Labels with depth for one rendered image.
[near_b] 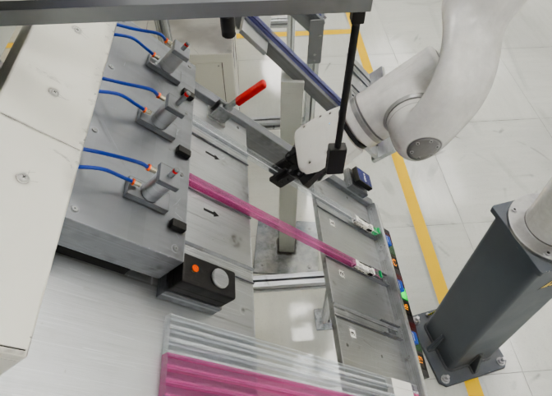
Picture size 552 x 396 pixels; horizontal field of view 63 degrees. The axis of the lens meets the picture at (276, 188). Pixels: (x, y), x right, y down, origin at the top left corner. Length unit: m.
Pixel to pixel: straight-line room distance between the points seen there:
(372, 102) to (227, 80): 1.09
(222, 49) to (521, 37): 2.07
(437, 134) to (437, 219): 1.40
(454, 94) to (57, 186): 0.45
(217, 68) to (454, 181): 1.15
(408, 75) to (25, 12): 0.48
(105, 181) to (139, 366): 0.19
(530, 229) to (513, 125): 1.46
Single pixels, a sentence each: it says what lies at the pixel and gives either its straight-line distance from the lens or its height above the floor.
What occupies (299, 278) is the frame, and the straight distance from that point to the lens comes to 1.41.
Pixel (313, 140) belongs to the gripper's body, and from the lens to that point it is 0.75.
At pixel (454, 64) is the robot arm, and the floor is 1.22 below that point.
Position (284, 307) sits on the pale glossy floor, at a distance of 1.70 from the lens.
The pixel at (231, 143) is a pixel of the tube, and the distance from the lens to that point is 0.74.
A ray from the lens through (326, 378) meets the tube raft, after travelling 0.68.
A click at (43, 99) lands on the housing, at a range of 0.48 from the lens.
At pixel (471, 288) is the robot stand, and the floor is 0.41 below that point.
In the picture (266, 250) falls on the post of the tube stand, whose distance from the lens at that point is 1.80.
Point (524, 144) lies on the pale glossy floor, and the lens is 2.49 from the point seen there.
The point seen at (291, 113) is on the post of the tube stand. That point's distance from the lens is 1.24.
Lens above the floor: 1.55
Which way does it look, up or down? 51 degrees down
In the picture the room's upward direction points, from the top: straight up
